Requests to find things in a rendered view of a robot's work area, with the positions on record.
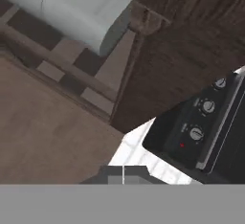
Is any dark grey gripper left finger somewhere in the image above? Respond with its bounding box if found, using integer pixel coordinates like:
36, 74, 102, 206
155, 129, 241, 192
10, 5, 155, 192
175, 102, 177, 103
80, 165, 124, 185

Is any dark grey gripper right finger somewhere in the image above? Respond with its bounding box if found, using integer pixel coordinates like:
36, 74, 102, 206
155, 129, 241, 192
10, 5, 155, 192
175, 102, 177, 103
123, 165, 167, 185

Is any dark wood cabinet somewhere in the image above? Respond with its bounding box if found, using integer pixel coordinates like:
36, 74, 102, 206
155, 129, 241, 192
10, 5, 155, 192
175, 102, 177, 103
102, 0, 245, 135

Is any black oven with knobs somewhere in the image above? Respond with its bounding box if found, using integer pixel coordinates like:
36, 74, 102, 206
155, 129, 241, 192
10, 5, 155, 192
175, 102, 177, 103
142, 66, 245, 185

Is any round silver oven knob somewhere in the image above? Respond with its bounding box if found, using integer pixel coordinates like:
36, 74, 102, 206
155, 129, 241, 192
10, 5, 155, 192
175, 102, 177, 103
213, 77, 228, 91
201, 99, 217, 115
189, 124, 206, 144

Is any silver oven door handle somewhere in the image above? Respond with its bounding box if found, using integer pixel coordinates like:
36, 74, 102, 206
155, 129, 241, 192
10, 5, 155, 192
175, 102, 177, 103
195, 73, 245, 171

